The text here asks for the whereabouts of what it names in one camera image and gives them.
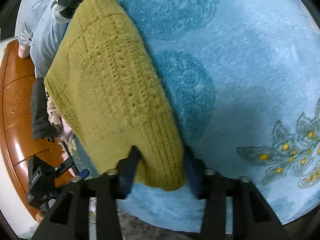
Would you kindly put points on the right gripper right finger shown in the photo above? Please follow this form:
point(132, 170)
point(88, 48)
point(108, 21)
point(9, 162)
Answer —
point(252, 216)

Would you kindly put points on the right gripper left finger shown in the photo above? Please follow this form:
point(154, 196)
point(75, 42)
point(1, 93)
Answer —
point(69, 216)

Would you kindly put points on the olive green knit sweater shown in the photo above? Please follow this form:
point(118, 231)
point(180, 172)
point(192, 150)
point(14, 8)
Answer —
point(104, 85)

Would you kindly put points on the orange wooden headboard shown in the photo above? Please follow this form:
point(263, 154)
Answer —
point(17, 143)

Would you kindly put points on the folded pink garment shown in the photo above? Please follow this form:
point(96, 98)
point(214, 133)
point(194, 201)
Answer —
point(64, 132)

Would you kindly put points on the folded dark grey garment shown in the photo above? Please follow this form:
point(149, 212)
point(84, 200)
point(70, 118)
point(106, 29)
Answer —
point(40, 125)

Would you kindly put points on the pink pillow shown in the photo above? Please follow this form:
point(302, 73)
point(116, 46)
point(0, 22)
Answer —
point(23, 51)

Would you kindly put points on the blue floral duvet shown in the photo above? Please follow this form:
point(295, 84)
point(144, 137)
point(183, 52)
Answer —
point(36, 28)

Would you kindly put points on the blue floral bed sheet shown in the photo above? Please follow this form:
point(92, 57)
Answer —
point(242, 77)

